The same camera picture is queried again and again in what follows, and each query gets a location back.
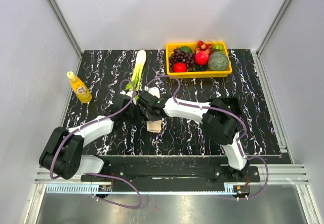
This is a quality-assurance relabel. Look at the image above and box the beige leather card holder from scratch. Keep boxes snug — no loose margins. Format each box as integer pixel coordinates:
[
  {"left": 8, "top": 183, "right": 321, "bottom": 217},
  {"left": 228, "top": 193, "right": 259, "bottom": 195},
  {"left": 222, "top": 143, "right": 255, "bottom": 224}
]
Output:
[{"left": 146, "top": 120, "right": 162, "bottom": 133}]

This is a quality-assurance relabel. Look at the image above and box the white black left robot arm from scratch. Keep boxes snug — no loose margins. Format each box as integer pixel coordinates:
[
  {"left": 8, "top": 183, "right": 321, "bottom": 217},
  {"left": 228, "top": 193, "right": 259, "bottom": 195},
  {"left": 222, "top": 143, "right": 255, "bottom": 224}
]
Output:
[{"left": 39, "top": 94, "right": 147, "bottom": 181}]

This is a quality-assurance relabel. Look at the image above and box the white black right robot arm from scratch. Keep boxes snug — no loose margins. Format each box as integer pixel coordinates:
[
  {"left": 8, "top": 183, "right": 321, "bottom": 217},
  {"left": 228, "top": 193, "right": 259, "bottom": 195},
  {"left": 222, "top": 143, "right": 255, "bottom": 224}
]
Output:
[{"left": 137, "top": 91, "right": 250, "bottom": 181}]

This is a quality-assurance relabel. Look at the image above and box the green white leek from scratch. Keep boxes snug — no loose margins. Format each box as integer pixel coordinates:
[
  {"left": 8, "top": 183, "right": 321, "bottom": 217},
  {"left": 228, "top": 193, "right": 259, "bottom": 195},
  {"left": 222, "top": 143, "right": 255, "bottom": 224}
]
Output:
[{"left": 126, "top": 50, "right": 146, "bottom": 92}]

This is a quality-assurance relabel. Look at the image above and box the red purple grape bunch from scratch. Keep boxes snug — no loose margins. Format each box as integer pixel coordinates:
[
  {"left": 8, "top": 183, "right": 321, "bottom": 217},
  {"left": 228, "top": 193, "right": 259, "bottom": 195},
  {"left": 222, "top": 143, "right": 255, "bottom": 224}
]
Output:
[{"left": 169, "top": 48, "right": 197, "bottom": 73}]

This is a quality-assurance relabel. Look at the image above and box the yellow juice bottle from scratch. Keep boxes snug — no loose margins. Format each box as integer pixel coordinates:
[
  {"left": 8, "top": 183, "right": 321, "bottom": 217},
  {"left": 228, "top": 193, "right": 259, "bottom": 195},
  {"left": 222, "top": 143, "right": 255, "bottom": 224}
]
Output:
[{"left": 66, "top": 71, "right": 92, "bottom": 103}]

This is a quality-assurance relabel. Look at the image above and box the dark blue grape bunch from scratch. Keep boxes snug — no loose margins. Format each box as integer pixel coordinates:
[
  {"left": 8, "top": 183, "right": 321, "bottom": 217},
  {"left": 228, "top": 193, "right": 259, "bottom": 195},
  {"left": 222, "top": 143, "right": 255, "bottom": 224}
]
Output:
[{"left": 188, "top": 65, "right": 207, "bottom": 72}]

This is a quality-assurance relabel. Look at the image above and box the yellow plastic fruit bin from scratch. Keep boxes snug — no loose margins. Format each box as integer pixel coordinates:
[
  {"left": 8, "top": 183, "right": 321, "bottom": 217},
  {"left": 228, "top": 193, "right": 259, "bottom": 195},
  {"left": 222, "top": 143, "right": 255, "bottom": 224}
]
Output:
[{"left": 166, "top": 40, "right": 232, "bottom": 79}]

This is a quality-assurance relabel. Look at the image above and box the dark green avocado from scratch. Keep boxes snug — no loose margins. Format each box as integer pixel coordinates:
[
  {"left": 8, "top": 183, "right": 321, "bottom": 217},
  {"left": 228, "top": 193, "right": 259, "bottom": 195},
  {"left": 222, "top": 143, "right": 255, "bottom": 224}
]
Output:
[{"left": 180, "top": 46, "right": 192, "bottom": 54}]

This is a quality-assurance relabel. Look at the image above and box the large red apple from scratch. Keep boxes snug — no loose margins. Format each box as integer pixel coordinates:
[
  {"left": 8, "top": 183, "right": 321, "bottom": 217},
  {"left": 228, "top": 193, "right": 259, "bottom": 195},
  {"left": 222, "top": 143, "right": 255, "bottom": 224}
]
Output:
[{"left": 195, "top": 51, "right": 209, "bottom": 65}]

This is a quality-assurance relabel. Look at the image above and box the red cherry cluster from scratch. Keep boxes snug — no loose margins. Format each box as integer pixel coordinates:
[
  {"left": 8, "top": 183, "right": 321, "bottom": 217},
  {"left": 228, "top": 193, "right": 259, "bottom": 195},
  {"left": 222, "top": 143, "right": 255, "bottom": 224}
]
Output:
[{"left": 194, "top": 40, "right": 213, "bottom": 55}]

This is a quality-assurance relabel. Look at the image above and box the green netted melon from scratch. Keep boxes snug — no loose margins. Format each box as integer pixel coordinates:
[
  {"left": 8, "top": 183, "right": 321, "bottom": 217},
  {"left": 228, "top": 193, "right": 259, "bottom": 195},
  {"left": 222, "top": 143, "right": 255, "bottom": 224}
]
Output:
[{"left": 208, "top": 52, "right": 229, "bottom": 71}]

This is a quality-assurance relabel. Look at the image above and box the bright green apple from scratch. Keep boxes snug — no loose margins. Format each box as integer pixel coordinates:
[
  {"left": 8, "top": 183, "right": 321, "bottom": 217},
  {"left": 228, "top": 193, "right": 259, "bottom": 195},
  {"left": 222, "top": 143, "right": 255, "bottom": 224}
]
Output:
[{"left": 212, "top": 43, "right": 223, "bottom": 51}]

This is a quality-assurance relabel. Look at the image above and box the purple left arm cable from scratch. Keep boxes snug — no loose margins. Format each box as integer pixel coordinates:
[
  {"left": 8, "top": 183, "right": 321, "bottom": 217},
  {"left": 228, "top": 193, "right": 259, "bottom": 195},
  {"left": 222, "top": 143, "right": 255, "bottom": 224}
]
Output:
[{"left": 50, "top": 79, "right": 142, "bottom": 209}]

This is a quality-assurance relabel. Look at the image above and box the black metal base plate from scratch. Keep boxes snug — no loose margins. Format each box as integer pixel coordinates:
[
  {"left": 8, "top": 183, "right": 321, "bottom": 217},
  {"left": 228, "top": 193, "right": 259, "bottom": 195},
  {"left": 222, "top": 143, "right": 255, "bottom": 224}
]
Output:
[{"left": 80, "top": 155, "right": 261, "bottom": 193}]

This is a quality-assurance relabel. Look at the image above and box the white slotted cable duct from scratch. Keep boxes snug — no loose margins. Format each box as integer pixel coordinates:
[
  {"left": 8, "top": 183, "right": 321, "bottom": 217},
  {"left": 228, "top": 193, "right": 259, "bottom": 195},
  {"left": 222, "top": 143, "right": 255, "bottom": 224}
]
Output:
[{"left": 46, "top": 183, "right": 250, "bottom": 196}]

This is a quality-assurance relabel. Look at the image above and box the aluminium frame rail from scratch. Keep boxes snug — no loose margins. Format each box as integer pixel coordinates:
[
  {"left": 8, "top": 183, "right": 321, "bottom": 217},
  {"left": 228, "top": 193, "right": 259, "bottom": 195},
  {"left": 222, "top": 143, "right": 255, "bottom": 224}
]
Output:
[{"left": 34, "top": 164, "right": 311, "bottom": 185}]

